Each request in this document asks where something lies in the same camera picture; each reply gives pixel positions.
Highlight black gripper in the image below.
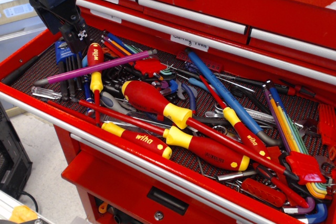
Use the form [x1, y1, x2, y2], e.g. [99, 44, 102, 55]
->
[29, 0, 90, 54]

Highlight violet Allen key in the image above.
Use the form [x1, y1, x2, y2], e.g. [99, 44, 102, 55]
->
[33, 49, 157, 87]

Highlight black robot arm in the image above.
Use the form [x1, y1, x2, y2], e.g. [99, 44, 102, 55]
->
[29, 0, 90, 54]

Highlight rainbow hex key set left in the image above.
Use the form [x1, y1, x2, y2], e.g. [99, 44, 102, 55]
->
[101, 30, 172, 80]

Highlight rainbow hex key set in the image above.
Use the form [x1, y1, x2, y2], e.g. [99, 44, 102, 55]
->
[101, 30, 172, 80]
[262, 80, 332, 200]

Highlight large blue Allen key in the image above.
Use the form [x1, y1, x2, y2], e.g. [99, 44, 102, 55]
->
[185, 48, 283, 146]

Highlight rainbow hex key set right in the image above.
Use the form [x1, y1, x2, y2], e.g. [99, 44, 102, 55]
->
[262, 80, 332, 200]

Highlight small red yellow Wiha screwdriver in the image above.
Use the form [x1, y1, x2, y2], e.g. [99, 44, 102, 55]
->
[87, 42, 104, 126]

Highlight blue holder black hex keys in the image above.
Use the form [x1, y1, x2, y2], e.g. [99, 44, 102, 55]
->
[55, 38, 82, 101]

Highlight big red yellow screwdriver upper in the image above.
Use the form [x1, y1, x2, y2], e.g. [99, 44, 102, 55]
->
[122, 80, 299, 181]

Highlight big red yellow screwdriver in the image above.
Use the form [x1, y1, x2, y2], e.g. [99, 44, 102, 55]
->
[78, 99, 250, 171]
[122, 80, 299, 181]

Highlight white cutting tools label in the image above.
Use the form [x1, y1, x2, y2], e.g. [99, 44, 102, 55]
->
[170, 35, 209, 52]

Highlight front red yellow Wiha screwdriver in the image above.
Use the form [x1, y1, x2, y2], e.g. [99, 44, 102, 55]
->
[47, 100, 172, 159]

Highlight black box on floor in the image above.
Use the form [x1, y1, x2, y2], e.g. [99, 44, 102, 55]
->
[1, 107, 33, 199]

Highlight big red yellow screwdriver lower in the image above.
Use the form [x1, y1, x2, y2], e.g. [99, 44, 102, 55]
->
[78, 99, 250, 171]

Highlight right red yellow Wiha screwdriver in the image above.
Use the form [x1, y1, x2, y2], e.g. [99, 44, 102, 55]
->
[200, 76, 270, 159]

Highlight red tool chest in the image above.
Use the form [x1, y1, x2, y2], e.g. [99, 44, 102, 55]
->
[1, 0, 335, 223]

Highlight silver socket extension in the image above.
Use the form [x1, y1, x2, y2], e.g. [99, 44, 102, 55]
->
[216, 170, 257, 182]

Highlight red bit holder bar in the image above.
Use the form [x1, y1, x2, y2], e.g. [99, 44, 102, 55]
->
[241, 178, 287, 207]

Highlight red plastic comb holder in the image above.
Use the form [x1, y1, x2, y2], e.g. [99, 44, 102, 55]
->
[318, 103, 335, 161]

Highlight clear handle screwdriver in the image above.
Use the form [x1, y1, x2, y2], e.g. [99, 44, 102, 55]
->
[31, 86, 66, 100]

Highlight blue handled pliers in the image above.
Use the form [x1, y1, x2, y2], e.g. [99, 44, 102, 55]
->
[181, 78, 208, 114]

